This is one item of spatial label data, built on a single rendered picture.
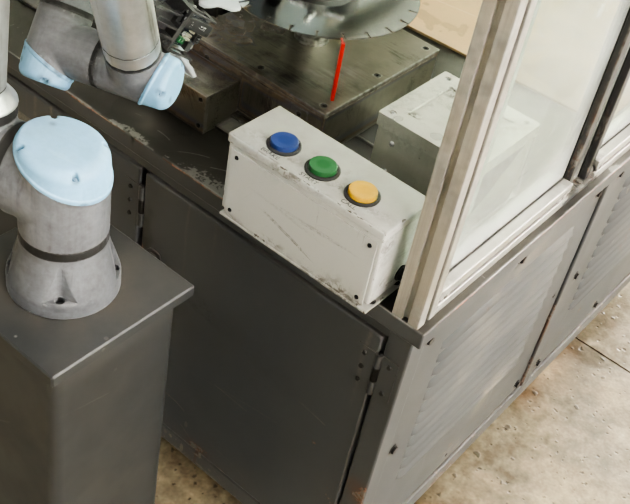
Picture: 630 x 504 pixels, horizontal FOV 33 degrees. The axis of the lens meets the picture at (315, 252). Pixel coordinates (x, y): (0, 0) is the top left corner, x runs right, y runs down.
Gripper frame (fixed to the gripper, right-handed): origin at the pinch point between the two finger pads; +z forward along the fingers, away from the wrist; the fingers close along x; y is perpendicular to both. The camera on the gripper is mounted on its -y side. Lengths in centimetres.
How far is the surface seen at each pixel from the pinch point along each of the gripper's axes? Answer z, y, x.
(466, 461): 87, 43, -49
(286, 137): -6.4, 29.3, -1.0
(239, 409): 26, 30, -51
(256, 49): 7.9, 0.4, 0.6
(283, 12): 2.6, 5.9, 9.2
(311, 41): 15.2, 2.5, 6.4
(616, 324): 139, 27, -16
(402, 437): 35, 53, -34
